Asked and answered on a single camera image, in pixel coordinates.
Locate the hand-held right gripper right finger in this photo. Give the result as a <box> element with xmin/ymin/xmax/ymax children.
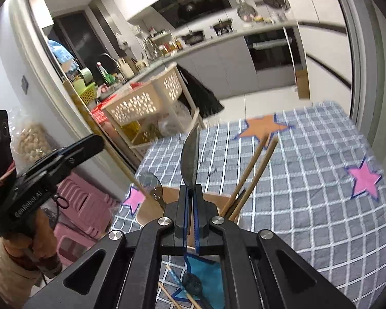
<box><xmin>193</xmin><ymin>183</ymin><xmax>356</xmax><ymax>309</ymax></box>

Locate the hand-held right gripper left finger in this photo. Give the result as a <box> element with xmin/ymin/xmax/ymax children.
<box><xmin>22</xmin><ymin>183</ymin><xmax>194</xmax><ymax>309</ymax></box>

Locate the beige plastic utensil holder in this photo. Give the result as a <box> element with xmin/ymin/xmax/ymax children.
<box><xmin>137</xmin><ymin>185</ymin><xmax>242</xmax><ymax>258</ymax></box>

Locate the group of dark spoons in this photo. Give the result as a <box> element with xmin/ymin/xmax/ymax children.
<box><xmin>137</xmin><ymin>171</ymin><xmax>164</xmax><ymax>211</ymax></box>

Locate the blue-patterned wooden chopstick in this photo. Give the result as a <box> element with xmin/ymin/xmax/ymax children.
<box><xmin>165</xmin><ymin>264</ymin><xmax>201</xmax><ymax>309</ymax></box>

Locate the thick bamboo chopstick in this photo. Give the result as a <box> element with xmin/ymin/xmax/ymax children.
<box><xmin>228</xmin><ymin>136</ymin><xmax>279</xmax><ymax>222</ymax></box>

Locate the person's left forearm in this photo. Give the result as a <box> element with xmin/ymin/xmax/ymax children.
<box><xmin>0</xmin><ymin>235</ymin><xmax>39</xmax><ymax>309</ymax></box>

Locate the person's left hand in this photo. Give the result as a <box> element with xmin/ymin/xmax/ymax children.
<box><xmin>6</xmin><ymin>214</ymin><xmax>63</xmax><ymax>277</ymax></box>

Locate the clear bag of pale nuts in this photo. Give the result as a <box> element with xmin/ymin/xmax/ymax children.
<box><xmin>8</xmin><ymin>106</ymin><xmax>52</xmax><ymax>168</ymax></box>

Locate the red plastic basket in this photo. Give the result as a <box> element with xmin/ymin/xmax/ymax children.
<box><xmin>90</xmin><ymin>101</ymin><xmax>110</xmax><ymax>123</ymax></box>

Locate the stack of pink plastic stools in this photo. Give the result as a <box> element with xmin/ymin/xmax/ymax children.
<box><xmin>53</xmin><ymin>172</ymin><xmax>121</xmax><ymax>268</ymax></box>

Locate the green plastic basket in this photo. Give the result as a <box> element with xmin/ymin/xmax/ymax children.
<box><xmin>63</xmin><ymin>67</ymin><xmax>97</xmax><ymax>104</ymax></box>

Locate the beige flower-cutout trolley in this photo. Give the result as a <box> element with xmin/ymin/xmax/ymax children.
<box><xmin>101</xmin><ymin>64</ymin><xmax>200</xmax><ymax>155</ymax></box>

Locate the green dish soap bottle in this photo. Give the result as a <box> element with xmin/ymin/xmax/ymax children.
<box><xmin>96</xmin><ymin>62</ymin><xmax>116</xmax><ymax>86</ymax></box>

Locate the beige knife block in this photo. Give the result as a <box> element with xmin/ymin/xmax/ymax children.
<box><xmin>117</xmin><ymin>56</ymin><xmax>139</xmax><ymax>78</ymax></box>

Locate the curved kitchen faucet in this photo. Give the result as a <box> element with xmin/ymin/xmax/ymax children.
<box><xmin>100</xmin><ymin>53</ymin><xmax>127</xmax><ymax>81</ymax></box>

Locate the blue plastic bag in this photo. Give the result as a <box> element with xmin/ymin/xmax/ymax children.
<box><xmin>47</xmin><ymin>39</ymin><xmax>74</xmax><ymax>65</ymax></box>

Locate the white hanging plastic bag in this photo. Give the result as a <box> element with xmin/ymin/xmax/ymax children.
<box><xmin>116</xmin><ymin>32</ymin><xmax>129</xmax><ymax>52</ymax></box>

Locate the black hanging cloth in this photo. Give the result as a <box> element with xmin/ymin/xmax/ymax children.
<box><xmin>177</xmin><ymin>64</ymin><xmax>225</xmax><ymax>117</ymax></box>

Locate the white spice rack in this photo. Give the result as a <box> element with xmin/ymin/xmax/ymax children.
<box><xmin>132</xmin><ymin>24</ymin><xmax>181</xmax><ymax>58</ymax></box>

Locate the black wok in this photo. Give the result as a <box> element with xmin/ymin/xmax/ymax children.
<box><xmin>182</xmin><ymin>30</ymin><xmax>205</xmax><ymax>46</ymax></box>

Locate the brown cardboard box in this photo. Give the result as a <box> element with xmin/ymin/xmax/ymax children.
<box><xmin>294</xmin><ymin>69</ymin><xmax>311</xmax><ymax>100</ymax></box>

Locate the black range hood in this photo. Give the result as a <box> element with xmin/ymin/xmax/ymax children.
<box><xmin>150</xmin><ymin>0</ymin><xmax>234</xmax><ymax>29</ymax></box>

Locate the black built-in oven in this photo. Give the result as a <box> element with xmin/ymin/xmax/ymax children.
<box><xmin>244</xmin><ymin>27</ymin><xmax>304</xmax><ymax>71</ymax></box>

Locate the dark lidded cooking pot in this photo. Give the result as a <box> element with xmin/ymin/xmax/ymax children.
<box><xmin>212</xmin><ymin>19</ymin><xmax>235</xmax><ymax>36</ymax></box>

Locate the white refrigerator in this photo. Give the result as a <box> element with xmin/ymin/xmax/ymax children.
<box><xmin>273</xmin><ymin>0</ymin><xmax>354</xmax><ymax>100</ymax></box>

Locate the round metal steamer plate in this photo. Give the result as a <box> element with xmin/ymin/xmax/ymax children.
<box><xmin>236</xmin><ymin>0</ymin><xmax>258</xmax><ymax>20</ymax></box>

